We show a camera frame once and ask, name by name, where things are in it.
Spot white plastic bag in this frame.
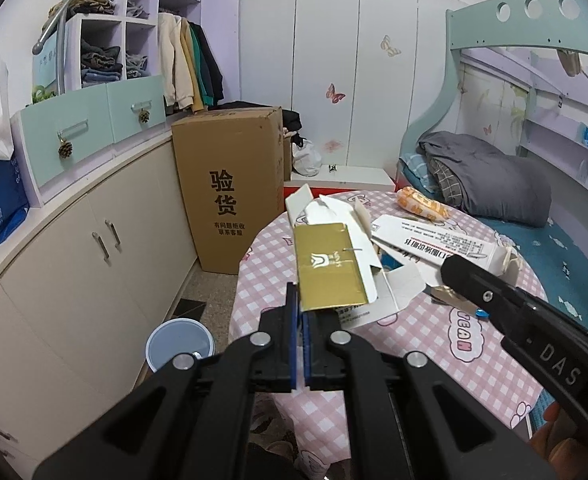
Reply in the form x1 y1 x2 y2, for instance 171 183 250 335
291 137 323 177

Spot white cabinet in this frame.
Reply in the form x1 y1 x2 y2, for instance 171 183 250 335
0 132 199 480

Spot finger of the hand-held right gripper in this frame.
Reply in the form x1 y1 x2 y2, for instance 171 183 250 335
474 306 509 333
440 256 524 311

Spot blue checked pillow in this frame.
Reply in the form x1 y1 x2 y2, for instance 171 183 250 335
399 154 462 207

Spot black hanging jacket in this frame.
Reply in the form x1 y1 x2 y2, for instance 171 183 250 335
194 22 225 106

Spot person's right hand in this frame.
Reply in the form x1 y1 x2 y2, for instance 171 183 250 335
528 400 568 461

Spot white wardrobe doors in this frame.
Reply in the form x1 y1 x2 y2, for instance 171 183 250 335
239 0 455 196

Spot pink checked tablecloth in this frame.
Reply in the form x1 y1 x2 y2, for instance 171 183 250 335
229 190 549 480

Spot gold cardboard box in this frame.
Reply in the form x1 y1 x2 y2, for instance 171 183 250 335
292 221 392 314

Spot pile of brown clothes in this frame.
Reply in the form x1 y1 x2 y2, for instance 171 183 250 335
49 0 120 19

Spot folded grey clothes stack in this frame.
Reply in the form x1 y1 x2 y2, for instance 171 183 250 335
125 52 150 80

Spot large brown cardboard box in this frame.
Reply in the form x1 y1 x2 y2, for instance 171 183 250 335
171 106 285 276

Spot white printed cardboard sheet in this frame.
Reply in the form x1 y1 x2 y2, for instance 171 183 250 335
344 262 427 332

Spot folded dark clothes stack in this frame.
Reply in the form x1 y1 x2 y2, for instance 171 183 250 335
80 42 124 84

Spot black bag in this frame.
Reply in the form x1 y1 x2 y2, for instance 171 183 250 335
281 108 303 134

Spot curved grey metal pole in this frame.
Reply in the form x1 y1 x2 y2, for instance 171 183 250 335
31 0 111 94

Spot orange snack packet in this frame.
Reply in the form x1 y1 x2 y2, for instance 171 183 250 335
396 186 452 221

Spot small gold foil wrapper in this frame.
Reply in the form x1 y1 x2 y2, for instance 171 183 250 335
426 284 479 312

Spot cream hanging hoodie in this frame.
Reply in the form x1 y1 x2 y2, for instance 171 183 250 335
156 11 197 112

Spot white flattened carton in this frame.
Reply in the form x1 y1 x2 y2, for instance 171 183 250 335
285 184 375 243

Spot light blue waste bin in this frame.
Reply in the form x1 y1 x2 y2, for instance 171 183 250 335
145 318 215 374

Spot teal bunk bed frame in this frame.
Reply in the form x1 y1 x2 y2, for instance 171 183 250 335
399 0 588 181

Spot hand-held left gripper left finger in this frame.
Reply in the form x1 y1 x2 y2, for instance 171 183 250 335
31 282 301 480

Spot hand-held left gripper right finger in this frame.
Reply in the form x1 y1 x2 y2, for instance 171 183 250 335
301 310 559 480

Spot grey blanket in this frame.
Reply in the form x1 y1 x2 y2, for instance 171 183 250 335
419 131 552 228

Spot blue printed bedsheet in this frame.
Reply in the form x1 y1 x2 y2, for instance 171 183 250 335
474 212 588 347

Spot green hanging garment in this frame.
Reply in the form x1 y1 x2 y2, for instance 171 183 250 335
189 22 215 109

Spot blue packet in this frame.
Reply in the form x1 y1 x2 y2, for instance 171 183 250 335
379 251 411 271

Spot white printed toothpaste box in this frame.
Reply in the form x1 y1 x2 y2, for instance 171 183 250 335
371 214 524 279

